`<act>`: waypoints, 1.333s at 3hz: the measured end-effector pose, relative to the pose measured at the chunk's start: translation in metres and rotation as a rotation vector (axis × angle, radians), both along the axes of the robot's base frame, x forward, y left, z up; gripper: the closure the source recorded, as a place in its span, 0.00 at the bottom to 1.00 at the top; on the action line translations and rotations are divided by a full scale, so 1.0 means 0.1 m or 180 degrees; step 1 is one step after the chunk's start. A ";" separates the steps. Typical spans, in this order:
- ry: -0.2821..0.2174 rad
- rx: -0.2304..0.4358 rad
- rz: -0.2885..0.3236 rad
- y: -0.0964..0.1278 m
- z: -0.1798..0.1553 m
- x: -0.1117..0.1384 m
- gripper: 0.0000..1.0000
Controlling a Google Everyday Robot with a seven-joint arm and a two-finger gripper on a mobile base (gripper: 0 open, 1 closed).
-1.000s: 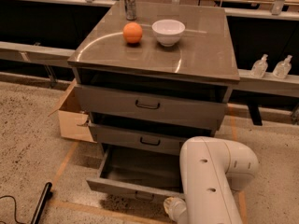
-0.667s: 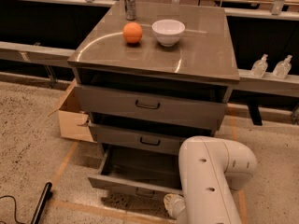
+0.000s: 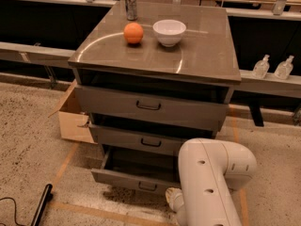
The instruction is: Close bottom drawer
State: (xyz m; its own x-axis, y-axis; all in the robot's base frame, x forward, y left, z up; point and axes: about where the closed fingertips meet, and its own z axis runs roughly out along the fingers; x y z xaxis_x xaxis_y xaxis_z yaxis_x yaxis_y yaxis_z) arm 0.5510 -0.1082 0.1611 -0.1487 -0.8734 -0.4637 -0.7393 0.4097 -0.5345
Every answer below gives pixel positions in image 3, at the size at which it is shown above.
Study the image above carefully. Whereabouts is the black cable on floor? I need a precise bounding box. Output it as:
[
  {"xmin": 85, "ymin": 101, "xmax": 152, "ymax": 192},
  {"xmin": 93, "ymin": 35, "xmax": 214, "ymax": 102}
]
[{"xmin": 0, "ymin": 197, "xmax": 25, "ymax": 226}]

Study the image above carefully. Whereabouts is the grey drawer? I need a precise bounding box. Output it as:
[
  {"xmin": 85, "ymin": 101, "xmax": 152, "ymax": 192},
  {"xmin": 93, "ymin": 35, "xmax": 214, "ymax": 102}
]
[
  {"xmin": 91, "ymin": 146, "xmax": 181, "ymax": 195},
  {"xmin": 89, "ymin": 114, "xmax": 214, "ymax": 155},
  {"xmin": 74, "ymin": 85, "xmax": 228, "ymax": 131}
]

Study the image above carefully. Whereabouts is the orange ball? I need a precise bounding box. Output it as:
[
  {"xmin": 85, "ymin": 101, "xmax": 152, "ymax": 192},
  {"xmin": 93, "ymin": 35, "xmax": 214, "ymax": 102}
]
[{"xmin": 123, "ymin": 23, "xmax": 144, "ymax": 44}]

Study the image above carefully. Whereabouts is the grey metal rail frame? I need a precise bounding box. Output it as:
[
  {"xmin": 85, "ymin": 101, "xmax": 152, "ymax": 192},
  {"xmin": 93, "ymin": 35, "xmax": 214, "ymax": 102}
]
[{"xmin": 0, "ymin": 42, "xmax": 301, "ymax": 99}]

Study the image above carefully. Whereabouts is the grey top drawer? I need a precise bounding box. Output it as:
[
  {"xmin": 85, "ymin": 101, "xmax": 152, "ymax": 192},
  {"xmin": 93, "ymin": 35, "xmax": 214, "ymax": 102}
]
[{"xmin": 74, "ymin": 85, "xmax": 228, "ymax": 131}]

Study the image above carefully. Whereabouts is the grey metal drawer cabinet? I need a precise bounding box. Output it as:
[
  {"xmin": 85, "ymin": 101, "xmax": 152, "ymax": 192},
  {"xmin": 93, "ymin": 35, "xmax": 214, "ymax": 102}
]
[{"xmin": 68, "ymin": 0, "xmax": 243, "ymax": 162}]

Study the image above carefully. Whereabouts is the left clear sanitizer bottle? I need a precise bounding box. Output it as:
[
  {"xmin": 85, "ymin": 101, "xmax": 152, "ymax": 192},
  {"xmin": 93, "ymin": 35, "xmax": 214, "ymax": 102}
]
[{"xmin": 252, "ymin": 55, "xmax": 270, "ymax": 79}]

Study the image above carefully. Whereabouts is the grey bottom drawer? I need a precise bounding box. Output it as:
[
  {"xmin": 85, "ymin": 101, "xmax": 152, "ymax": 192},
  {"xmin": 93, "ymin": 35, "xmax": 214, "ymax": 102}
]
[{"xmin": 91, "ymin": 146, "xmax": 181, "ymax": 195}]

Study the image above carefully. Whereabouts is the white bowl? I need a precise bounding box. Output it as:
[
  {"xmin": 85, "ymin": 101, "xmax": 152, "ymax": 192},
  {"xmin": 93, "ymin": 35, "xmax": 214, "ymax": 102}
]
[{"xmin": 152, "ymin": 20, "xmax": 186, "ymax": 47}]

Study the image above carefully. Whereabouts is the brown cardboard box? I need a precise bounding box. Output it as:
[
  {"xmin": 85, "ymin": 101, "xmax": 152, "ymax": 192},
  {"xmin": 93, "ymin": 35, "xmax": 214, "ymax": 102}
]
[{"xmin": 48, "ymin": 81, "xmax": 94, "ymax": 144}]

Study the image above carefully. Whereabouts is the black pole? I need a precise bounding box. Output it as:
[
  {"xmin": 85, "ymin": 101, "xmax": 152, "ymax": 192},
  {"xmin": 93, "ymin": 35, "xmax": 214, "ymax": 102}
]
[{"xmin": 30, "ymin": 184, "xmax": 53, "ymax": 226}]

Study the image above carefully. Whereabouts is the grey middle drawer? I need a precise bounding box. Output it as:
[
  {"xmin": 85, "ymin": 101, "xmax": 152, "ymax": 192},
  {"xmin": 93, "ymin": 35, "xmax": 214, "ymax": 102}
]
[{"xmin": 89, "ymin": 114, "xmax": 214, "ymax": 155}]

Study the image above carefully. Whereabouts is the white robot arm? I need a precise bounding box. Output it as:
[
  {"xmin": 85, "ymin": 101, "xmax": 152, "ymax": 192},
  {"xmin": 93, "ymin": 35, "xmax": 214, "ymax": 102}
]
[{"xmin": 166, "ymin": 138, "xmax": 257, "ymax": 226}]

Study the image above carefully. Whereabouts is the silver metal can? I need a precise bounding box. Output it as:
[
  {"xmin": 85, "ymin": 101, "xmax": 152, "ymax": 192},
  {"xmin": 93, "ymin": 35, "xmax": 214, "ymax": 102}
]
[{"xmin": 125, "ymin": 0, "xmax": 137, "ymax": 21}]

